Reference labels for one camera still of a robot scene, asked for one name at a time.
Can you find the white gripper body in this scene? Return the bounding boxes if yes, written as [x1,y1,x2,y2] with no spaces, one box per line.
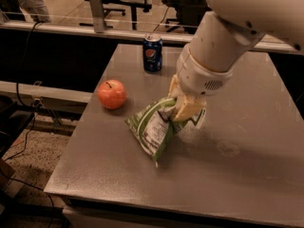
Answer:
[176,45,233,96]

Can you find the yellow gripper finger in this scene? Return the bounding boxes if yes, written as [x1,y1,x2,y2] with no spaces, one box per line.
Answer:
[168,75,181,99]
[172,88,206,122]

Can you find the green jalapeno chip bag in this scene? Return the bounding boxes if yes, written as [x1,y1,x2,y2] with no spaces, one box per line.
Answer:
[124,97,207,168]

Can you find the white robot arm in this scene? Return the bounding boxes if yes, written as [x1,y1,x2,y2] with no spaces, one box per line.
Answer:
[169,0,304,122]

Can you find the blue pepsi can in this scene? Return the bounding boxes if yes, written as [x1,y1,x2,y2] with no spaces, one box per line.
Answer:
[142,33,162,73]

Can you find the red apple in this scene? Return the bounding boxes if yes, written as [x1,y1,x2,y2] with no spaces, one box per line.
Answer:
[97,80,126,110]

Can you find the black office chair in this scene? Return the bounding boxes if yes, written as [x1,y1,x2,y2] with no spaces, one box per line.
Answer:
[162,0,211,34]

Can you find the person legs in background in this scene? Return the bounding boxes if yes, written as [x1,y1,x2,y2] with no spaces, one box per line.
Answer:
[0,0,51,23]

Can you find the left metal rail bracket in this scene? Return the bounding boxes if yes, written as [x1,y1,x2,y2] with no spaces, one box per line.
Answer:
[89,0,106,33]

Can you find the black power cable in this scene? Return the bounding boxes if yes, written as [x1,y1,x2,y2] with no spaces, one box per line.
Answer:
[15,20,48,109]

